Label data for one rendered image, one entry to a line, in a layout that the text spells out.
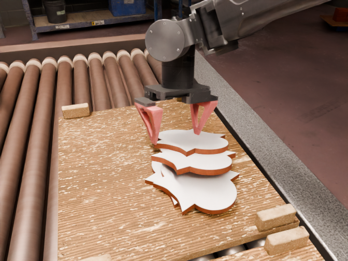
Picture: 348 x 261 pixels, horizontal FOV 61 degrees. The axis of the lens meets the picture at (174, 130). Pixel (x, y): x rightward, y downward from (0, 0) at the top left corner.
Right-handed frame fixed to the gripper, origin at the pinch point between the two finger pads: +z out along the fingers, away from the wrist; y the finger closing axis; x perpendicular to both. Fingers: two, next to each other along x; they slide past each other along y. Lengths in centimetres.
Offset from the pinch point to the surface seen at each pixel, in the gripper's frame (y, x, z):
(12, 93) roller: -22, 48, -1
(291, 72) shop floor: 243, 147, 23
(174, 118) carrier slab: 6.5, 10.3, 0.6
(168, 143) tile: -2.8, -1.6, 0.6
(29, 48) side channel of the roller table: -13, 69, -11
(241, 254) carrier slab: -3.5, -21.3, 10.0
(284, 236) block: 1.3, -24.3, 7.0
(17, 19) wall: 33, 466, -26
